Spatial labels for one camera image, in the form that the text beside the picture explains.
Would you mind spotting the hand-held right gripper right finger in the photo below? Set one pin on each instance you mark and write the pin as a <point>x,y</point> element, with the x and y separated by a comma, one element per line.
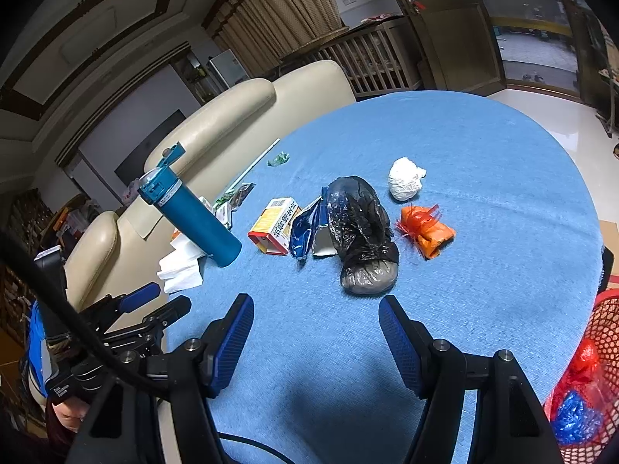
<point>396,343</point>

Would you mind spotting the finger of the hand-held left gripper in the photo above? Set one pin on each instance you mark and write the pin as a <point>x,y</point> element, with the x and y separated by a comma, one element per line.
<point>169,312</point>
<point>140,296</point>

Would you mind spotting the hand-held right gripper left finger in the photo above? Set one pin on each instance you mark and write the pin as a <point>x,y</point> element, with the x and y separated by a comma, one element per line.
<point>232,343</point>

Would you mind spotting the orange plastic bag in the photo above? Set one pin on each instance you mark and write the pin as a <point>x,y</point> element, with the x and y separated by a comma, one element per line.
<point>433,237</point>

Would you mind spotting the black plastic bag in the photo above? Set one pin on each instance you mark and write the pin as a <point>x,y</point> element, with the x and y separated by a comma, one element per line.
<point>362,232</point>

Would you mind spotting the yellow red carton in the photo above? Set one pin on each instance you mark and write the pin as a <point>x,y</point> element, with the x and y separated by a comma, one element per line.
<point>275,222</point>

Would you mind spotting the blue carton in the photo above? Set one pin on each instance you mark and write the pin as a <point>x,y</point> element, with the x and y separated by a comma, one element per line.
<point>304,232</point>

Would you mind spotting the white paper ball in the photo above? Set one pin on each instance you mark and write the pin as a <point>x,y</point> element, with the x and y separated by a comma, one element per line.
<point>406,181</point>

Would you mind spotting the red mesh basket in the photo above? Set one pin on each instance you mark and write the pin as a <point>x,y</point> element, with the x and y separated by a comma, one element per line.
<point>607,309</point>

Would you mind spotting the person's dark red clothing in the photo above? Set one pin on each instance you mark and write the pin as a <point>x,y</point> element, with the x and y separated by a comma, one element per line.
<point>63,420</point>

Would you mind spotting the white tissue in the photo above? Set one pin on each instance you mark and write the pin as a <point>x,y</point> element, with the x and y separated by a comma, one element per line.
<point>181,270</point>

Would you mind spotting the orange white packet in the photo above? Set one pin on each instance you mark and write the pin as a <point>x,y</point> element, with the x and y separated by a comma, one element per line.
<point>178,238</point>

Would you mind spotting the blue thermos bottle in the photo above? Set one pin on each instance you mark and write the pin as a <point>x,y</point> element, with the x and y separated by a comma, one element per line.
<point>193,217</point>

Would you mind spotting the cluttered wooden shelf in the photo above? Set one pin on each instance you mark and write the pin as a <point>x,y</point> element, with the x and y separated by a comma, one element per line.
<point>29,212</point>

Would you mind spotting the dark snack packet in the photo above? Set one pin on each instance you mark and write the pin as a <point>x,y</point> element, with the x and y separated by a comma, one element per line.
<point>242,193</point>

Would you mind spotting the dark television screen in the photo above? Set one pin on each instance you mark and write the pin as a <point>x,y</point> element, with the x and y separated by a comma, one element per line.
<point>150,150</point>

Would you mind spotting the white thin stick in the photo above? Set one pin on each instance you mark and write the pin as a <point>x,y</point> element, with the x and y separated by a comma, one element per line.
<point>261,158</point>

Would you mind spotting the blue tablecloth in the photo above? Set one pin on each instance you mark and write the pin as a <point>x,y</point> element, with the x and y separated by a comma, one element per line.
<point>483,179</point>

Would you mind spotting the red plastic bag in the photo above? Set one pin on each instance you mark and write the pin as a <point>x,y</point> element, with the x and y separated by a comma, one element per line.
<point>582,362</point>

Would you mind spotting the green wrapper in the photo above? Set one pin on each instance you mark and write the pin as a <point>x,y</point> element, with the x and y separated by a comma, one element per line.
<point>279,158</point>

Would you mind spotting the blue plastic bag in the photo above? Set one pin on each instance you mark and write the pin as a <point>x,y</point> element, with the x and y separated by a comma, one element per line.
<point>575,415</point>

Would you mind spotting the flat cardboard box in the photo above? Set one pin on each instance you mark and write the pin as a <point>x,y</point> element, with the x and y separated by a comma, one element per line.
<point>610,251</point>

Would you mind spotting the white cabinet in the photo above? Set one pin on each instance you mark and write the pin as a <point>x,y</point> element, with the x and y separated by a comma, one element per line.
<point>227,70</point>

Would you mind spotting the brown wooden door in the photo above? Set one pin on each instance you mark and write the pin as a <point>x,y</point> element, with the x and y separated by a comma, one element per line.
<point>454,38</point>

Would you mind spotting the glass sliding door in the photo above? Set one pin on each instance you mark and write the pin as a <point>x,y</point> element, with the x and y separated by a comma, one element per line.
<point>537,53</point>

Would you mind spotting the beige curtain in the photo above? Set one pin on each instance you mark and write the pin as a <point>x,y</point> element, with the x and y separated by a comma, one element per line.
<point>285,5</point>

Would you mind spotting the wooden crib rail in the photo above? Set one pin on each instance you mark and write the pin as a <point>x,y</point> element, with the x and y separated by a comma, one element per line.
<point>372,63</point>

